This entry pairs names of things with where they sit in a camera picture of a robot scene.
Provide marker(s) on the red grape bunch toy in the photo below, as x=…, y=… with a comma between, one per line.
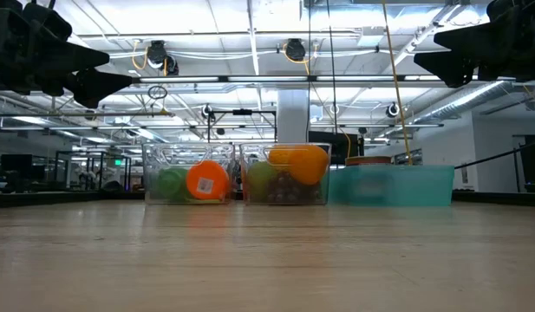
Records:
x=293, y=190

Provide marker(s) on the silver ventilation duct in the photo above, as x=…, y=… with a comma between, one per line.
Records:
x=466, y=97

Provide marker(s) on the black metal table frame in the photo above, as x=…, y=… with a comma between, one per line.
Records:
x=76, y=199

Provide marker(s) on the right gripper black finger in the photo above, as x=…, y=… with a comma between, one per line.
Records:
x=471, y=39
x=455, y=69

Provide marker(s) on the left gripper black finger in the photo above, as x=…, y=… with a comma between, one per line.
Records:
x=63, y=58
x=98, y=86

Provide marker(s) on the white building column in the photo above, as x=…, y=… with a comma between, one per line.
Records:
x=293, y=112

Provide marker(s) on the black monitor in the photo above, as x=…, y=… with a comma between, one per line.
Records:
x=341, y=145
x=16, y=162

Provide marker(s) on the teal plastic bin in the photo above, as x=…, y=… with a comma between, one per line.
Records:
x=423, y=186

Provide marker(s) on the black workstation frame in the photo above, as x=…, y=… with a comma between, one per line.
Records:
x=100, y=152

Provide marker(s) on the green plastic bottle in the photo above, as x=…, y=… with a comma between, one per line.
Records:
x=171, y=184

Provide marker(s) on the orange plastic bottle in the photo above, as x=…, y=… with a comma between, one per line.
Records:
x=206, y=180

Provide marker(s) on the clear plastic bin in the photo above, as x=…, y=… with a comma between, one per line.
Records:
x=254, y=151
x=163, y=154

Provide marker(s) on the orange fruit toy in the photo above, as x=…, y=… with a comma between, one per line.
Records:
x=309, y=164

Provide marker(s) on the green pear toy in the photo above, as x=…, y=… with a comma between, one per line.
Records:
x=260, y=180

